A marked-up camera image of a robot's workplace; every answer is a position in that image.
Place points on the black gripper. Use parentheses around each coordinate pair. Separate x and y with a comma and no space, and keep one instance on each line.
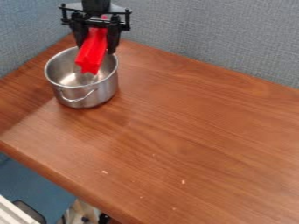
(91,10)

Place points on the metal pot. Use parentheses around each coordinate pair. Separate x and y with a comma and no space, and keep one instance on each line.
(80,90)

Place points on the white striped object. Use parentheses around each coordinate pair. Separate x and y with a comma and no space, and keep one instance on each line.
(13,215)

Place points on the red star-shaped block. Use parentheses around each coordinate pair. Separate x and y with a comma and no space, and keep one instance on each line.
(92,51)

